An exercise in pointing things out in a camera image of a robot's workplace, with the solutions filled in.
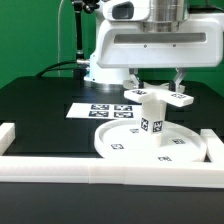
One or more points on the white sheet with markers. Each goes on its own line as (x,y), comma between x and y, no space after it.
(104,111)

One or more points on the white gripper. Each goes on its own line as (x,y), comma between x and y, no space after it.
(197,43)

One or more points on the white U-shaped frame barrier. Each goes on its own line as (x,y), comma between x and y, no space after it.
(102,171)

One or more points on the white round table top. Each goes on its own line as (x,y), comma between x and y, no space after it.
(125,140)

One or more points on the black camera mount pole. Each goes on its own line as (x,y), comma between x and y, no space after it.
(79,6)

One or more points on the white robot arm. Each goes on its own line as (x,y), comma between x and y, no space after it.
(157,16)

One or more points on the white cross-shaped table base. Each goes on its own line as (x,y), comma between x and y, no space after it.
(160,93)

